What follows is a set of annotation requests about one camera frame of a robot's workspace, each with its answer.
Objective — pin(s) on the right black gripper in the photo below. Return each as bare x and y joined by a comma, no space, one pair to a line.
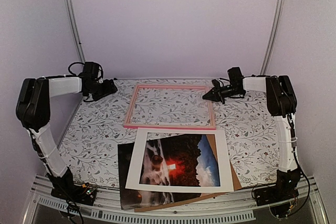
212,94

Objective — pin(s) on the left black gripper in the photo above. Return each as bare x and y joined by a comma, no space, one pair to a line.
109,88

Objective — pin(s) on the white photo mat board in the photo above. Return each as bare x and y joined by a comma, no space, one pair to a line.
220,150

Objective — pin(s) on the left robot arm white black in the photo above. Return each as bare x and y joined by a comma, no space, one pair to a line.
33,110

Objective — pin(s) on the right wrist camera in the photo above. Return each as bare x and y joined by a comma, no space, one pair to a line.
217,85

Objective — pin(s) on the landscape photo print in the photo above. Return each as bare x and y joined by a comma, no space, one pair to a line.
185,160

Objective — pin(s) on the front aluminium rail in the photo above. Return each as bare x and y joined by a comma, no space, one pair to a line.
236,207

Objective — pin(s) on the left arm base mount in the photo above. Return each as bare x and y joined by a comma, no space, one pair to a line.
83,194

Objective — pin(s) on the left aluminium corner post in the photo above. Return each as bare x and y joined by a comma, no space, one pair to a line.
75,33

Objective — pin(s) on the aluminium corner post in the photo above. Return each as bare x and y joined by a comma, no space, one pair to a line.
75,33
272,37

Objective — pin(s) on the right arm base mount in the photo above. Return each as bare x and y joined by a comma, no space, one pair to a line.
275,195

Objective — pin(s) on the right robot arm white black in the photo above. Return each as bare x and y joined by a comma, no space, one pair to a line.
281,103

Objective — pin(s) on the right aluminium corner post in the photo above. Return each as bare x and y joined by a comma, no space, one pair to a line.
272,37

